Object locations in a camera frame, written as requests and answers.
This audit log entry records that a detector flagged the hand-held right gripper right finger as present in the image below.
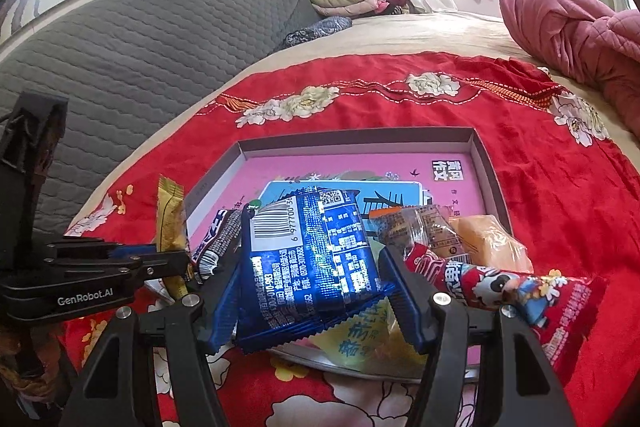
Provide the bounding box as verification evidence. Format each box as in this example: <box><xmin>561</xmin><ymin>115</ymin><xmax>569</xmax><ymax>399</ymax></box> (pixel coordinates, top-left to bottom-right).
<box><xmin>377</xmin><ymin>247</ymin><xmax>576</xmax><ymax>427</ymax></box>

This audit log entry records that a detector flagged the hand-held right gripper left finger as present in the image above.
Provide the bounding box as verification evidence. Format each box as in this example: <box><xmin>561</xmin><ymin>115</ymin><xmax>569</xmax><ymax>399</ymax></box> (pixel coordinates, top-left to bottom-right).
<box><xmin>59</xmin><ymin>252</ymin><xmax>251</xmax><ymax>427</ymax></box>

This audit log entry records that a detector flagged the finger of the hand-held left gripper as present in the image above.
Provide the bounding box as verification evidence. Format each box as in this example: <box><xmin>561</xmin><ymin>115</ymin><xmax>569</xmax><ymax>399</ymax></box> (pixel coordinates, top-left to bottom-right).
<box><xmin>112</xmin><ymin>251</ymin><xmax>196</xmax><ymax>292</ymax></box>
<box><xmin>62</xmin><ymin>234</ymin><xmax>160</xmax><ymax>259</ymax></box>

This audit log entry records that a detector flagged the yellow snack bar packet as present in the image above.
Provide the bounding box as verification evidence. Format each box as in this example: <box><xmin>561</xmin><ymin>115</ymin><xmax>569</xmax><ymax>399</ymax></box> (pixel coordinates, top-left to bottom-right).
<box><xmin>156</xmin><ymin>175</ymin><xmax>193</xmax><ymax>300</ymax></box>

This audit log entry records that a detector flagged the brown chocolate bar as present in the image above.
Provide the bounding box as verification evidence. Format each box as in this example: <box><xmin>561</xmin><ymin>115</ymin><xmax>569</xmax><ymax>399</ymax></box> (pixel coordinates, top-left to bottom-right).
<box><xmin>190</xmin><ymin>208</ymin><xmax>246</xmax><ymax>283</ymax></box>

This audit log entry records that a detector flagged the yellow green snack packet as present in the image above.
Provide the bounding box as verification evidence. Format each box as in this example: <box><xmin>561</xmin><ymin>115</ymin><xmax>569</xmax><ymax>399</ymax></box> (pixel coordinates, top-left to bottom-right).
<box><xmin>265</xmin><ymin>297</ymin><xmax>431</xmax><ymax>378</ymax></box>

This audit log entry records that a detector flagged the clear orange-trimmed nut packet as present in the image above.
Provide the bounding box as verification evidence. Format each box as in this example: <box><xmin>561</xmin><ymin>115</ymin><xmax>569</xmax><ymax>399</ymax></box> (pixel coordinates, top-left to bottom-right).
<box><xmin>372</xmin><ymin>204</ymin><xmax>468</xmax><ymax>258</ymax></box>

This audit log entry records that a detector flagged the blue wafer packet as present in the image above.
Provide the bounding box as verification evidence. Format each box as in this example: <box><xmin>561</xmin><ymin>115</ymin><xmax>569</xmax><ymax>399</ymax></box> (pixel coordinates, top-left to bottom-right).
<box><xmin>235</xmin><ymin>187</ymin><xmax>381</xmax><ymax>353</ymax></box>

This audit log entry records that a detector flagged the pale orange snack packet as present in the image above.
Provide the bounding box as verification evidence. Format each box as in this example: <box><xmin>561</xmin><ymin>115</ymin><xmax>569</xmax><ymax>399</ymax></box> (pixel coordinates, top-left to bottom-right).
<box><xmin>447</xmin><ymin>214</ymin><xmax>533</xmax><ymax>275</ymax></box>

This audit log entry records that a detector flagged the red cartoon snack packet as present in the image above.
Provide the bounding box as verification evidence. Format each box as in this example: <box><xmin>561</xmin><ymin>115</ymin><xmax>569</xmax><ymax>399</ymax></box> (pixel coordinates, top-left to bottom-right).
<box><xmin>402</xmin><ymin>243</ymin><xmax>608</xmax><ymax>370</ymax></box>

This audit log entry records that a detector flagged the shallow grey cardboard box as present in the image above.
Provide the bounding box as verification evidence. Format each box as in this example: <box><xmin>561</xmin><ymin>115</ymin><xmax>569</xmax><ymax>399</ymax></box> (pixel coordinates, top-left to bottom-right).
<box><xmin>175</xmin><ymin>127</ymin><xmax>513</xmax><ymax>383</ymax></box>

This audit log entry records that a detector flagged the pink book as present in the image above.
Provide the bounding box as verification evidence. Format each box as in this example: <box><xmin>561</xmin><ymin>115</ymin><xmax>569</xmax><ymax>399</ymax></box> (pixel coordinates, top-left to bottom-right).
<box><xmin>187</xmin><ymin>152</ymin><xmax>488</xmax><ymax>368</ymax></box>

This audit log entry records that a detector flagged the red floral blanket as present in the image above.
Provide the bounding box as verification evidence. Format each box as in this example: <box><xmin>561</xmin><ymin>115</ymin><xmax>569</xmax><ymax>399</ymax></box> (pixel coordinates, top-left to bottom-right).
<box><xmin>62</xmin><ymin>52</ymin><xmax>640</xmax><ymax>427</ymax></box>

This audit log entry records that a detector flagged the grey quilted headboard cover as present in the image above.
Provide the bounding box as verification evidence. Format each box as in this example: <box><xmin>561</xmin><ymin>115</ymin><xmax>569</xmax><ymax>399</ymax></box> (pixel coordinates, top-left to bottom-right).
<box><xmin>0</xmin><ymin>0</ymin><xmax>321</xmax><ymax>233</ymax></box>

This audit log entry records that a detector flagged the dark blue patterned cloth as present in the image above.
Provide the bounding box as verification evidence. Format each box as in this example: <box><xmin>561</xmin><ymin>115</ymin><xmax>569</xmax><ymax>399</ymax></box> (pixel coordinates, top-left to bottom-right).
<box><xmin>284</xmin><ymin>17</ymin><xmax>353</xmax><ymax>50</ymax></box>

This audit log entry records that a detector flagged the pink quilt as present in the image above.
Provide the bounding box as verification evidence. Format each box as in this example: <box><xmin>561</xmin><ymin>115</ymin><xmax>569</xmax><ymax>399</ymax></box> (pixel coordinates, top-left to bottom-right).
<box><xmin>499</xmin><ymin>0</ymin><xmax>640</xmax><ymax>138</ymax></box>

